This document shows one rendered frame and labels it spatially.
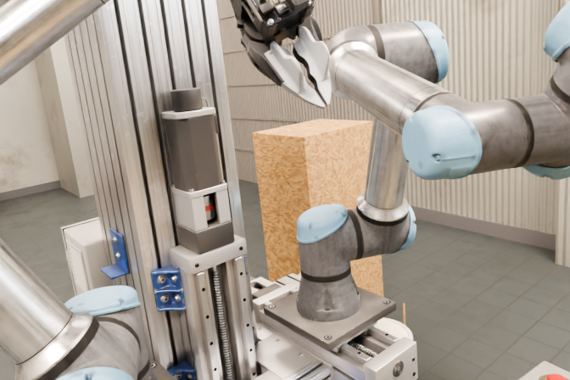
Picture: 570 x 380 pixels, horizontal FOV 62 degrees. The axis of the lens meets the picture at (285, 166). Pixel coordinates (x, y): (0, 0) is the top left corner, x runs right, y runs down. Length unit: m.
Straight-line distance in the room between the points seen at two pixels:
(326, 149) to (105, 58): 1.56
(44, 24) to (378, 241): 0.76
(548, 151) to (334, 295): 0.65
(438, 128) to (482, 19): 3.69
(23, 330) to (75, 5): 0.43
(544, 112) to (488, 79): 3.60
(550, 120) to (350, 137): 1.95
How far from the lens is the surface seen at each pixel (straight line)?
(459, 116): 0.50
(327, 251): 1.04
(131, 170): 0.96
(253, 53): 0.56
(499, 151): 0.51
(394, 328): 2.35
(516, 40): 4.03
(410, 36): 0.87
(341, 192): 2.44
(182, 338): 1.10
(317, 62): 0.55
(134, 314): 0.83
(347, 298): 1.09
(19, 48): 0.75
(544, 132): 0.54
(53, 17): 0.74
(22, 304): 0.68
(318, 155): 2.29
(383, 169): 0.98
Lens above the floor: 1.60
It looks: 12 degrees down
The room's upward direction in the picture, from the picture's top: 6 degrees counter-clockwise
